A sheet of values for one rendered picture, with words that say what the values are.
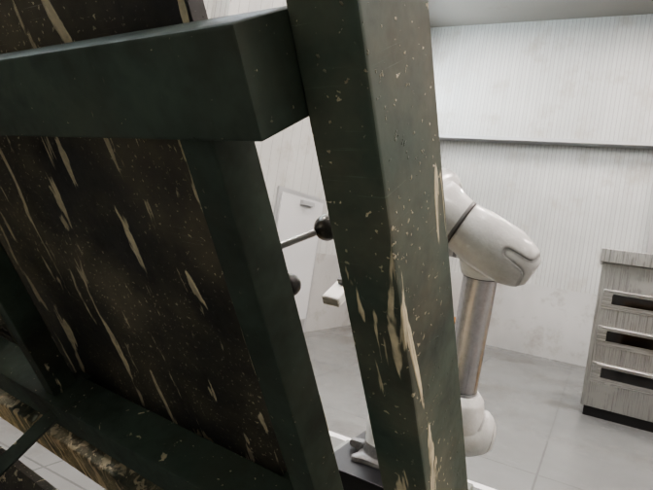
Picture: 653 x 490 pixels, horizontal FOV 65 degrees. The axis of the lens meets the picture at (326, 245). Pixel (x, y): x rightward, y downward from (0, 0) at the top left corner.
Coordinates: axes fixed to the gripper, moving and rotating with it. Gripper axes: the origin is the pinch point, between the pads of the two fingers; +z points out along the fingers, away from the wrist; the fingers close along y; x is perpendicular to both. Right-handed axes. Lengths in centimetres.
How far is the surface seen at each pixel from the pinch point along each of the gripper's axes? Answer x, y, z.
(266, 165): 420, 168, -423
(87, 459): 79, 57, 21
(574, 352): 88, 635, -735
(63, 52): 3.2, -41.6, 27.2
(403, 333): -23.0, -14.2, 21.6
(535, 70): 228, 197, -1009
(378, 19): -23, -40, 19
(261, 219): -10.2, -24.7, 22.5
